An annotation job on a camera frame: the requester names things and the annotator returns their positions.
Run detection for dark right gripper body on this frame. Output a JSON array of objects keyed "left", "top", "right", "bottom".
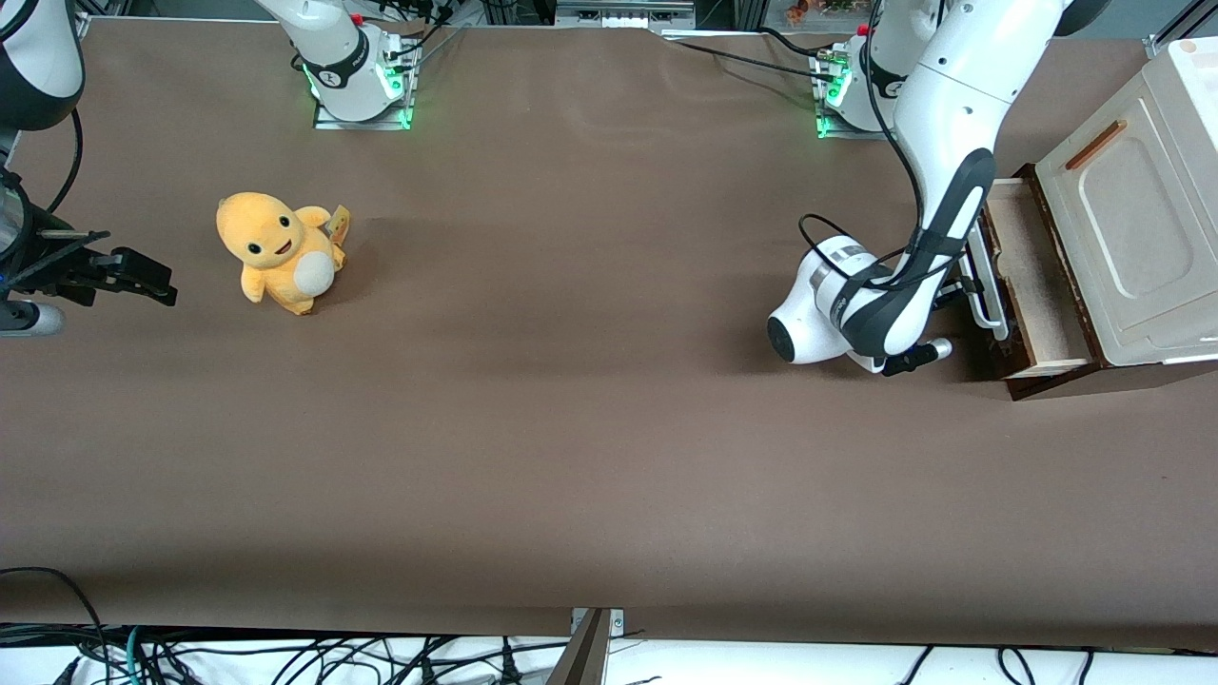
[{"left": 0, "top": 168, "right": 45, "bottom": 292}]

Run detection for white drawer handle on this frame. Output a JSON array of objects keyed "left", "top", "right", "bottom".
[{"left": 959, "top": 238, "right": 1012, "bottom": 342}]

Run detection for dark wood drawer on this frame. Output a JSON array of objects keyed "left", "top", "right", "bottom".
[{"left": 959, "top": 176, "right": 1097, "bottom": 382}]

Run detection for cream drawer cabinet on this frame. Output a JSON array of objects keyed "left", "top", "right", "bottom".
[{"left": 1009, "top": 36, "right": 1218, "bottom": 401}]

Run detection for yellow plush toy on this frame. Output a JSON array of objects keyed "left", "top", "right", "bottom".
[{"left": 215, "top": 191, "right": 352, "bottom": 317}]

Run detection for brown table cover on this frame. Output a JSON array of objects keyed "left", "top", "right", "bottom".
[{"left": 0, "top": 17, "right": 1218, "bottom": 650}]

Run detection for small orange objects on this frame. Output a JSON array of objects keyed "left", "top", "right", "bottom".
[{"left": 785, "top": 0, "right": 857, "bottom": 26}]

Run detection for dark metal bar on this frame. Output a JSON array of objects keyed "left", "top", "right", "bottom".
[{"left": 544, "top": 609, "right": 613, "bottom": 685}]

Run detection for grey electronics box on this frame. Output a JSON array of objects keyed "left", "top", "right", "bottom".
[{"left": 555, "top": 0, "right": 697, "bottom": 29}]

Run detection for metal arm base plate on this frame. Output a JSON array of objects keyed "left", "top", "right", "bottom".
[
  {"left": 312, "top": 33, "right": 418, "bottom": 132},
  {"left": 815, "top": 48, "right": 903, "bottom": 142}
]

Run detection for orange drawer handle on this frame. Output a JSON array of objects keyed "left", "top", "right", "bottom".
[{"left": 1064, "top": 119, "right": 1129, "bottom": 172}]

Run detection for black looped cable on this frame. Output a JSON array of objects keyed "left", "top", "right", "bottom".
[{"left": 0, "top": 567, "right": 113, "bottom": 685}]

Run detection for short black table cable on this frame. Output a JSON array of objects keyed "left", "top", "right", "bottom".
[{"left": 756, "top": 26, "right": 827, "bottom": 58}]

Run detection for long black table cable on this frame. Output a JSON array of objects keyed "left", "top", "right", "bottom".
[{"left": 663, "top": 38, "right": 840, "bottom": 85}]

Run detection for black base cable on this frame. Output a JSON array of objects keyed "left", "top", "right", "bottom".
[{"left": 381, "top": 0, "right": 467, "bottom": 69}]

